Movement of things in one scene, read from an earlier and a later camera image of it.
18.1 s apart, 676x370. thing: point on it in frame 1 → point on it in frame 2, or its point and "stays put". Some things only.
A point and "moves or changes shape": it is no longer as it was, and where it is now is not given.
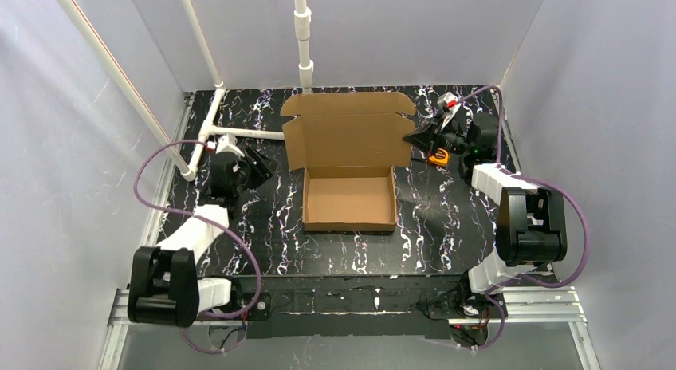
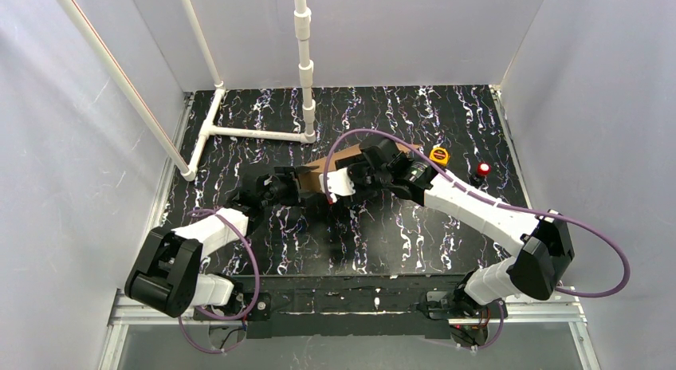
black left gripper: x=253 y=163 → x=288 y=183
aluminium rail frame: x=549 y=308 stays put
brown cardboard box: x=350 y=146 moves or changes shape
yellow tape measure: x=440 y=158 stays put
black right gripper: x=437 y=138 → x=353 y=175
